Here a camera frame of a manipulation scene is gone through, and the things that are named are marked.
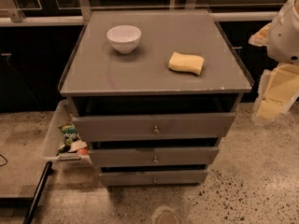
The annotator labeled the yellow sponge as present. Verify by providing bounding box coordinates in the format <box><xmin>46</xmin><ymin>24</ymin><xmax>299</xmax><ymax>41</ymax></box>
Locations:
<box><xmin>168</xmin><ymin>52</ymin><xmax>205</xmax><ymax>76</ymax></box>

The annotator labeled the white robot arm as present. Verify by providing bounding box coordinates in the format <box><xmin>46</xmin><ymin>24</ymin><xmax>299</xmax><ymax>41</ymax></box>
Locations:
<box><xmin>249</xmin><ymin>0</ymin><xmax>299</xmax><ymax>125</ymax></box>

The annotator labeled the green snack bag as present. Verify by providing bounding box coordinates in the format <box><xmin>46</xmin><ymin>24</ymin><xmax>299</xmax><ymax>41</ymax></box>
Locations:
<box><xmin>59</xmin><ymin>123</ymin><xmax>79</xmax><ymax>147</ymax></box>

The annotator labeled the grey drawer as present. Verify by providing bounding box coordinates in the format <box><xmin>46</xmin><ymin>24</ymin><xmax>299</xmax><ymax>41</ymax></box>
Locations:
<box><xmin>72</xmin><ymin>113</ymin><xmax>235</xmax><ymax>142</ymax></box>
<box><xmin>99</xmin><ymin>170</ymin><xmax>208</xmax><ymax>187</ymax></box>
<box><xmin>89</xmin><ymin>147</ymin><xmax>219</xmax><ymax>167</ymax></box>

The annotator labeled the grey drawer cabinet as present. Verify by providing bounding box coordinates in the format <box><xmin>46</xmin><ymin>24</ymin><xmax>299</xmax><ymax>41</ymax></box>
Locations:
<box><xmin>60</xmin><ymin>10</ymin><xmax>252</xmax><ymax>174</ymax></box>

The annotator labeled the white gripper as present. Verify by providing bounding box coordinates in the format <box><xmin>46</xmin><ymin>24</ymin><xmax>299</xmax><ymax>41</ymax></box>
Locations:
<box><xmin>249</xmin><ymin>23</ymin><xmax>299</xmax><ymax>122</ymax></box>

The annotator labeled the white ceramic bowl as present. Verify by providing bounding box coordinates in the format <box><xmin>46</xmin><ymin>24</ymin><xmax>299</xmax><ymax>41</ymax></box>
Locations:
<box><xmin>107</xmin><ymin>25</ymin><xmax>142</xmax><ymax>54</ymax></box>

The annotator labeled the clear plastic bin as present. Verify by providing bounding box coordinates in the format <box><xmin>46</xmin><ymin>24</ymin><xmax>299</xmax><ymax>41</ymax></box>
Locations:
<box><xmin>42</xmin><ymin>100</ymin><xmax>91</xmax><ymax>166</ymax></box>

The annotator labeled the black pole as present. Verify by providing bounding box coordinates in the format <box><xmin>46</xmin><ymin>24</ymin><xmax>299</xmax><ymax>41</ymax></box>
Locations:
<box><xmin>22</xmin><ymin>161</ymin><xmax>53</xmax><ymax>224</ymax></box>

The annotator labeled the metal railing frame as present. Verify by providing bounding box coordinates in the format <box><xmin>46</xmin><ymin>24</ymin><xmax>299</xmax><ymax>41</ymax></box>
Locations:
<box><xmin>0</xmin><ymin>0</ymin><xmax>287</xmax><ymax>26</ymax></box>

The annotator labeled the grey bottom drawer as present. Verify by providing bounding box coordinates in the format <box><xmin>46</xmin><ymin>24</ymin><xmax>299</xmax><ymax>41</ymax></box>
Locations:
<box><xmin>99</xmin><ymin>170</ymin><xmax>208</xmax><ymax>187</ymax></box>

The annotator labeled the grey middle drawer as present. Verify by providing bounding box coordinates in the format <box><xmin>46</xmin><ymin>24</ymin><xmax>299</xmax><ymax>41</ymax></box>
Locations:
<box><xmin>89</xmin><ymin>147</ymin><xmax>219</xmax><ymax>167</ymax></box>

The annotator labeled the grey top drawer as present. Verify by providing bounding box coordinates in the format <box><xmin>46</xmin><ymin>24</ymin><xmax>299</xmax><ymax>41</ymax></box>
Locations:
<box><xmin>72</xmin><ymin>113</ymin><xmax>235</xmax><ymax>142</ymax></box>

